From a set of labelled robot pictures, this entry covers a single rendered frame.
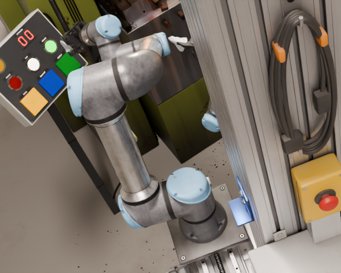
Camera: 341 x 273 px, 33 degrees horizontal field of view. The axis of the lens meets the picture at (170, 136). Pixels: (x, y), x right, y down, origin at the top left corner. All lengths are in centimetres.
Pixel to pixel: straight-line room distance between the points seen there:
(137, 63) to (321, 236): 60
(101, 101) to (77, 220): 167
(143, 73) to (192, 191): 39
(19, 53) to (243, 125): 134
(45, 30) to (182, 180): 87
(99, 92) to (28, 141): 216
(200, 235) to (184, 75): 109
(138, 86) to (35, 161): 206
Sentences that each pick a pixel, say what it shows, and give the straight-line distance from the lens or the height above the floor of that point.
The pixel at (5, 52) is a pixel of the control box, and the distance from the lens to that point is 214.
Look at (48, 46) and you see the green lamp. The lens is 220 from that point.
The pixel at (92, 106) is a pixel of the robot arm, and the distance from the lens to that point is 143.
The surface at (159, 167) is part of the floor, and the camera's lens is 305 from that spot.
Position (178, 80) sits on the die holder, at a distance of 266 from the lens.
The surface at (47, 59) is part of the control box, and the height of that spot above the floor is 107.
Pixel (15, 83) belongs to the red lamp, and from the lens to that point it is 213.
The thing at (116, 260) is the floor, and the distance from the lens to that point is 283.
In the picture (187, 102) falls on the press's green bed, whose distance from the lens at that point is 277.
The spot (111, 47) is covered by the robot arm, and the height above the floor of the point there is 124.
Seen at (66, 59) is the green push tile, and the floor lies 103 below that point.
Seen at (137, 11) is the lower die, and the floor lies 94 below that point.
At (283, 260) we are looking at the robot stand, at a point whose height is 123.
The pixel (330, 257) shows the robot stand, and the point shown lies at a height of 123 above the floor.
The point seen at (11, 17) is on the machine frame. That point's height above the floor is 87.
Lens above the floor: 234
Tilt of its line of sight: 48 degrees down
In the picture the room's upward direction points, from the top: 23 degrees counter-clockwise
